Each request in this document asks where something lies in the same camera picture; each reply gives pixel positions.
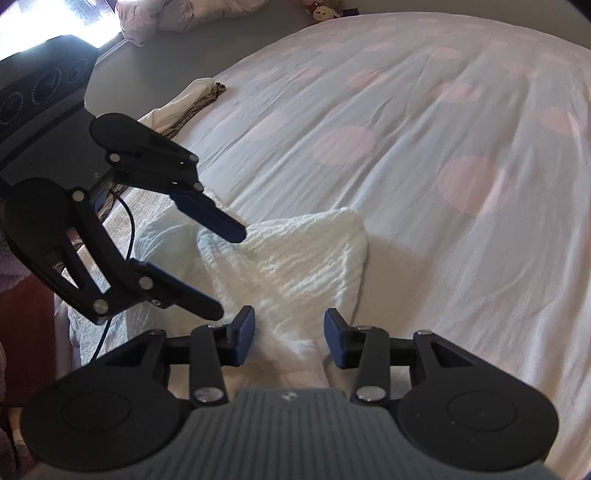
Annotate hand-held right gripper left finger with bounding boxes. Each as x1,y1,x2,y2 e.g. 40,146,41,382
98,305,256,408

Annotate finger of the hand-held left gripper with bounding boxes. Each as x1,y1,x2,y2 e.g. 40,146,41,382
31,188,226,326
106,126,247,244

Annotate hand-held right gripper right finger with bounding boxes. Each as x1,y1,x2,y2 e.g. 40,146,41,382
324,308,468,405

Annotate white crinkled garment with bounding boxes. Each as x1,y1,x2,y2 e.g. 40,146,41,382
68,189,371,393

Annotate patterned dark cloth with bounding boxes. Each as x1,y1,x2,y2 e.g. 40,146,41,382
159,81,227,137

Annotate window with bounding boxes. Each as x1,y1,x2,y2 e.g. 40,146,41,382
0,0,126,62

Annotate cream cloth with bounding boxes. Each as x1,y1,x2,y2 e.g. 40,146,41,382
137,78,217,137

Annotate purple fuzzy clothing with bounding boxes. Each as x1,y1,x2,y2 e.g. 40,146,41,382
0,230,30,298

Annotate reddish brown furniture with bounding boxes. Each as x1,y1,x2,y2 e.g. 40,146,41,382
0,275,58,409

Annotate pink polka dot duvet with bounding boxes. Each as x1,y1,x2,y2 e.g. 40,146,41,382
115,0,280,46

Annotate column of plush toys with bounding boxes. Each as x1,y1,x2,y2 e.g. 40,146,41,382
302,0,343,22

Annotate black cable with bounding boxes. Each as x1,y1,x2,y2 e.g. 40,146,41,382
89,191,137,366

